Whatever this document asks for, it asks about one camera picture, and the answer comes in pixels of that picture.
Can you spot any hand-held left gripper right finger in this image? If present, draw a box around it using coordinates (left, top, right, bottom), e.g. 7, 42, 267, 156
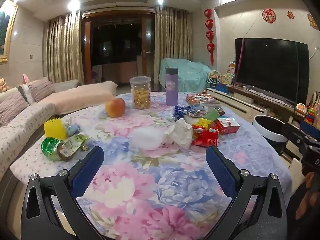
205, 145, 287, 240

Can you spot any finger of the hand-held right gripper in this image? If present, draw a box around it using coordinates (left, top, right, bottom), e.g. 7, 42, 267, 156
281, 122, 316, 153
300, 120, 320, 140

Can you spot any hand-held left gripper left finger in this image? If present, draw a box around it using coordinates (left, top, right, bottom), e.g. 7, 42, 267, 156
21, 145, 113, 240

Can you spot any white rimmed trash bin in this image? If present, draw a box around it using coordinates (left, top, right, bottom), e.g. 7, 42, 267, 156
252, 115, 289, 155

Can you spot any green white snack packet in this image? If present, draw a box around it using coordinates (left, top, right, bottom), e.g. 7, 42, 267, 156
57, 134, 89, 160

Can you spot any green foil wrapper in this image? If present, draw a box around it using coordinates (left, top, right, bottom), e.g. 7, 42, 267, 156
41, 137, 66, 161

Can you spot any light blue wrapper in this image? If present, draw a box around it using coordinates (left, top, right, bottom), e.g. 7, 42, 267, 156
65, 124, 81, 137

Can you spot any red white carton box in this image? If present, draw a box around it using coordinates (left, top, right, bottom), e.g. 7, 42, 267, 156
215, 117, 240, 135

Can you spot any yellow red snack wrapper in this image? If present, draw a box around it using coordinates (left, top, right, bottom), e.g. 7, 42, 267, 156
192, 118, 213, 130

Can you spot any white snack bag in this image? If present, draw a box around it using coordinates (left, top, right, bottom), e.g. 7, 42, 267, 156
164, 118, 194, 149

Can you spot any white plastic bag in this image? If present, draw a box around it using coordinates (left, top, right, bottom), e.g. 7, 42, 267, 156
132, 126, 164, 151

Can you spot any person's right hand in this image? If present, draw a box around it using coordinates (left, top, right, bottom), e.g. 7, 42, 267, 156
296, 172, 320, 220

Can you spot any yellow plastic brush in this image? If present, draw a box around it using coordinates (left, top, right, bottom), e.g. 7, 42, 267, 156
44, 117, 67, 140

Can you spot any white wooden television cabinet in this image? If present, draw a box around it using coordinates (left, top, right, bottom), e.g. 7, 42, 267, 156
206, 84, 304, 130

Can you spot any floral tablecloth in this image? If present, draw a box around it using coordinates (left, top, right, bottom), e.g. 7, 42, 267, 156
10, 91, 293, 240

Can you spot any red yellow apple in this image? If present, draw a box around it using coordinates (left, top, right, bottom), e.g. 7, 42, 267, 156
105, 98, 126, 118

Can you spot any black flat television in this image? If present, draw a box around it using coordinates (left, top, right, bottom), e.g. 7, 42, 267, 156
234, 37, 310, 108

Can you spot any stack of books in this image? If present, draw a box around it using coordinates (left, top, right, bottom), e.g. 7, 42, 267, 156
186, 94, 222, 108

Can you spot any white patterned sofa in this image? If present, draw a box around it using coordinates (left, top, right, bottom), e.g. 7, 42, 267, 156
0, 79, 118, 178

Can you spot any colourful toy house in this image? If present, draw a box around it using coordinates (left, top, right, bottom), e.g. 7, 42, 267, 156
221, 72, 234, 85

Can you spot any clear plastic snack jar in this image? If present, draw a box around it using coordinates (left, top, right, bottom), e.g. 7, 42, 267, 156
129, 76, 152, 110

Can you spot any pink striped cushion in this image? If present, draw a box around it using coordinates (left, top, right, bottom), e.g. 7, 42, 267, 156
27, 77, 55, 102
0, 91, 29, 125

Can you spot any ferris wheel toy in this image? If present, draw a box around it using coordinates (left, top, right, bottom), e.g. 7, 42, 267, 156
207, 70, 222, 85

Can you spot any pink stick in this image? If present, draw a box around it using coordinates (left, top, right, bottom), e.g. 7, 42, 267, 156
236, 38, 245, 85

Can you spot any purple thermos bottle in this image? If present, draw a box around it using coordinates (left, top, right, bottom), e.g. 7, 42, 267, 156
165, 67, 179, 106

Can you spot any teal cloth covered furniture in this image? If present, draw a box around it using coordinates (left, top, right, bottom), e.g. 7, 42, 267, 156
159, 58, 213, 93

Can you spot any golden curtain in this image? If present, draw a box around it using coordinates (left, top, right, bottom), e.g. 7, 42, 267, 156
154, 6, 193, 85
43, 11, 85, 84

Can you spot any wooden glass sliding door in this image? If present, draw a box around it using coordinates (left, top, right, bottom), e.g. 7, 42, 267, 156
80, 10, 156, 84

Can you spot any red hanging knot decoration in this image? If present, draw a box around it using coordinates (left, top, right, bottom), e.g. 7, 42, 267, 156
204, 8, 216, 67

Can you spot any gold framed painting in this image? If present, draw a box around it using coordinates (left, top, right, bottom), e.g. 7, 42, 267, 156
0, 0, 19, 64

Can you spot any ceiling air vent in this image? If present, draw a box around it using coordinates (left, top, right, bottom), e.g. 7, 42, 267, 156
80, 0, 149, 8

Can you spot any stacking ring toy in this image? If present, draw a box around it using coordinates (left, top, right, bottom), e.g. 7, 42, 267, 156
306, 102, 317, 124

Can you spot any gold red wall sticker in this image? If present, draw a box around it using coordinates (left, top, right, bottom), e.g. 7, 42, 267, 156
307, 12, 318, 29

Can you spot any round red wall sticker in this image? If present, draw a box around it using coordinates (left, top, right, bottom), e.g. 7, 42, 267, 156
262, 8, 277, 24

